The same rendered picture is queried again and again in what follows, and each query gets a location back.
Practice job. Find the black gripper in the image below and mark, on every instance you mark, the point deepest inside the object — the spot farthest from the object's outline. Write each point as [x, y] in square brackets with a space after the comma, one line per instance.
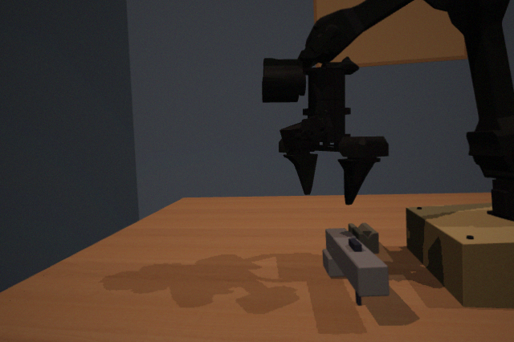
[361, 151]

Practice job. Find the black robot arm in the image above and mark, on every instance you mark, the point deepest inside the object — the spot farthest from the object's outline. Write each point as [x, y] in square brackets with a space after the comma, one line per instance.
[480, 22]

